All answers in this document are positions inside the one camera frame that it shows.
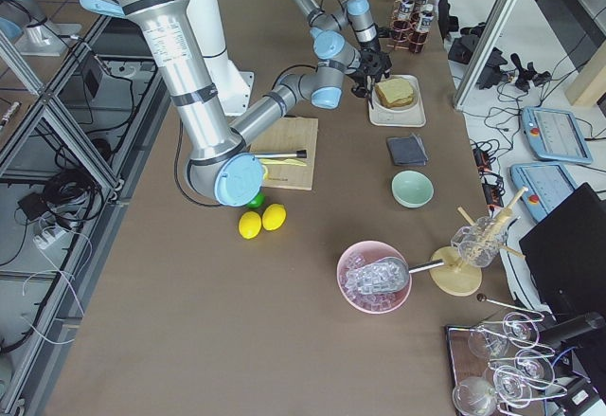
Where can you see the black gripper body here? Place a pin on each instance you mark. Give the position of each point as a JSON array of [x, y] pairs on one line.
[[359, 82], [372, 61]]

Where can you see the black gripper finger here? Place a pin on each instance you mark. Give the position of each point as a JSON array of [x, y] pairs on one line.
[[358, 90], [369, 93]]

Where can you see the bread slice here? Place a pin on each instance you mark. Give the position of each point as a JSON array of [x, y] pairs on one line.
[[395, 89]]

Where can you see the white round plate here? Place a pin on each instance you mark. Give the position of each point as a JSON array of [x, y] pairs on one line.
[[393, 103]]

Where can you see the cream rabbit tray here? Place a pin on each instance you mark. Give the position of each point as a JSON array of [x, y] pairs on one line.
[[411, 116]]

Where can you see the tea bottle upper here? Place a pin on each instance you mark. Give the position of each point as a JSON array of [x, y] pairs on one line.
[[402, 20]]

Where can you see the tea bottle lower right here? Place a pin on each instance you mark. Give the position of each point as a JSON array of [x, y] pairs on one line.
[[422, 28]]

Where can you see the grey folded cloth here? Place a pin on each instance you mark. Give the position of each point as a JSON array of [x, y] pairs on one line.
[[407, 151]]

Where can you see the wooden cutting board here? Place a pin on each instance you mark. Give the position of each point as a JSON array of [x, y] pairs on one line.
[[289, 135]]

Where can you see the green bowl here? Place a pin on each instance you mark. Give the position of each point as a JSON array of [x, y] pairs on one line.
[[412, 189]]

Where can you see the yellow plastic knife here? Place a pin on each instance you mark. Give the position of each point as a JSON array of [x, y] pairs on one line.
[[283, 162]]

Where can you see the green lime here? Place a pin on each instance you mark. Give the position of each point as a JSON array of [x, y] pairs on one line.
[[257, 201]]

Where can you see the yellow lemon upper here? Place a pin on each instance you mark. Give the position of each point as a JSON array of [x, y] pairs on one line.
[[273, 217]]

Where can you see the yellow lemon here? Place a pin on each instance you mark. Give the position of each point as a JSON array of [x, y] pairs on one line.
[[250, 225], [273, 217]]

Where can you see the yellow lemon lower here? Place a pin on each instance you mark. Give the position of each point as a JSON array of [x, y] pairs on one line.
[[250, 225]]

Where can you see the metal ice scoop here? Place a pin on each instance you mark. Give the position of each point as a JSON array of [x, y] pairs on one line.
[[387, 275]]

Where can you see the glass mug on stand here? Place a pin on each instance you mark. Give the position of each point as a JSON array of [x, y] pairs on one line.
[[478, 244]]

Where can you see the upper teach pendant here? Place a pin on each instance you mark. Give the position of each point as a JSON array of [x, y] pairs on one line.
[[555, 135]]

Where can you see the teach pendant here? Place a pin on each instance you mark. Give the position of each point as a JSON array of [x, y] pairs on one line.
[[555, 135], [548, 183]]

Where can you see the lower teach pendant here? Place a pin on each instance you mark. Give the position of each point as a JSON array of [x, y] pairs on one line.
[[548, 183]]

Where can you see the wooden stand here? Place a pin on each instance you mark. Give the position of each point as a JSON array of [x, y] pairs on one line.
[[458, 278]]

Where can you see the pink ice bucket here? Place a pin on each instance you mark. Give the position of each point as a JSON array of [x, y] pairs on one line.
[[358, 255]]

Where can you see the black laptop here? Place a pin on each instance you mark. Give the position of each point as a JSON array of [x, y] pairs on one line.
[[565, 253]]

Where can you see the white power strip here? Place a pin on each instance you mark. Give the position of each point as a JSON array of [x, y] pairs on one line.
[[49, 236]]

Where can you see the copper wire bottle rack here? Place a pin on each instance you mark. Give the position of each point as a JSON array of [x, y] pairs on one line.
[[401, 39]]

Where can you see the aluminium frame post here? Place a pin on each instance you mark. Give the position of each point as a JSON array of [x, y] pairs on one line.
[[498, 17]]

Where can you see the wire glass rack tray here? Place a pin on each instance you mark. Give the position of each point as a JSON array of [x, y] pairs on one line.
[[501, 366]]

